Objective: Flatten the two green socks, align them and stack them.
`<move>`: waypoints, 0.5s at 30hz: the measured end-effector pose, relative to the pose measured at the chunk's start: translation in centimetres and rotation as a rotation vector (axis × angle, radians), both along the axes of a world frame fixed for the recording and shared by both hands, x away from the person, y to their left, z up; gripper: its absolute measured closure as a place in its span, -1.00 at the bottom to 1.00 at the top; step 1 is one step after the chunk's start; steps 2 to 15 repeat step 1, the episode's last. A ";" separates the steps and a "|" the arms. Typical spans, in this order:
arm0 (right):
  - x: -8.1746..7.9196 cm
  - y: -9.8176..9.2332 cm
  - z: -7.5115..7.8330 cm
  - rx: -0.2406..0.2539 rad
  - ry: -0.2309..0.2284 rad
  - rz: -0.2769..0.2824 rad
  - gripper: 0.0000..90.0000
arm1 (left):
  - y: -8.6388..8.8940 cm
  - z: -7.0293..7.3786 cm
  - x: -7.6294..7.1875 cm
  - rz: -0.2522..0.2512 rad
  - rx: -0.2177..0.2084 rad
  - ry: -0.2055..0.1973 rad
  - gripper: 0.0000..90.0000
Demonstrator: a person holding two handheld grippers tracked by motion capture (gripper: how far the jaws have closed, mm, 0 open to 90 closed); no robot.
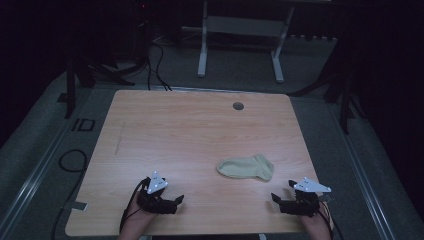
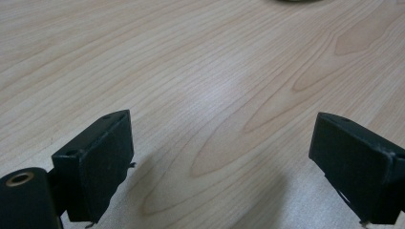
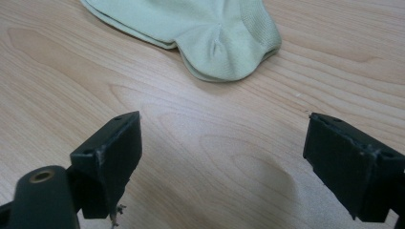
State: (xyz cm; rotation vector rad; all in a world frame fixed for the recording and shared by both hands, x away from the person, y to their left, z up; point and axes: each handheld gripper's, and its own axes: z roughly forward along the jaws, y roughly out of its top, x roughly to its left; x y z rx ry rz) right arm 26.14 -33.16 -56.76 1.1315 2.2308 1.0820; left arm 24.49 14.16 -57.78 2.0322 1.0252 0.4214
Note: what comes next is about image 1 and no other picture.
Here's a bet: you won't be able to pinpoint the white metal stand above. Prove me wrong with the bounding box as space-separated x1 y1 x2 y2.
181 0 296 84

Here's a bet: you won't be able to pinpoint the person's right hand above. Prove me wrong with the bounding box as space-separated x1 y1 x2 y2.
300 201 335 236

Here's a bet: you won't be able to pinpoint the black tripod stand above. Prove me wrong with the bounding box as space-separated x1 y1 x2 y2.
57 49 136 120
287 36 367 136

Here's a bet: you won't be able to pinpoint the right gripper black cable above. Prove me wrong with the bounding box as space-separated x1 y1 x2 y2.
317 205 345 240

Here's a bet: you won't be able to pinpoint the person's left hand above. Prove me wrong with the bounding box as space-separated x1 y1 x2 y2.
127 194 158 229

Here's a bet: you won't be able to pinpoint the white power strip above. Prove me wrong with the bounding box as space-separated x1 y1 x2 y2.
288 33 338 42

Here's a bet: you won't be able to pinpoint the metal floor rail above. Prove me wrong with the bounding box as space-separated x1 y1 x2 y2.
324 99 398 240
0 87 101 240

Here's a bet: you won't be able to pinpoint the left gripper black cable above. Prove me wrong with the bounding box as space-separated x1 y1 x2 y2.
119 177 152 234

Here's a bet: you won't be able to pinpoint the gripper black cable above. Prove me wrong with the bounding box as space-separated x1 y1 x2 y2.
317 205 345 240
119 177 152 234

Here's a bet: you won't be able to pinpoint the black cables behind table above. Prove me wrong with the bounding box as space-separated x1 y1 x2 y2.
145 39 173 92

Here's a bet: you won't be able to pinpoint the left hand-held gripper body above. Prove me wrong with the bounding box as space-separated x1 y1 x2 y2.
135 170 178 215

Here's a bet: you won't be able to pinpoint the black looped floor cable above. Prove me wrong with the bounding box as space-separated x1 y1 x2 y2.
50 148 89 240

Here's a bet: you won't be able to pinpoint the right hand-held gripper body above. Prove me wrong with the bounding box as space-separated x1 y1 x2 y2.
279 176 333 218

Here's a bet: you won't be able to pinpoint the grey tape piece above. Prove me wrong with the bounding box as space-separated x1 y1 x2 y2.
70 200 89 212

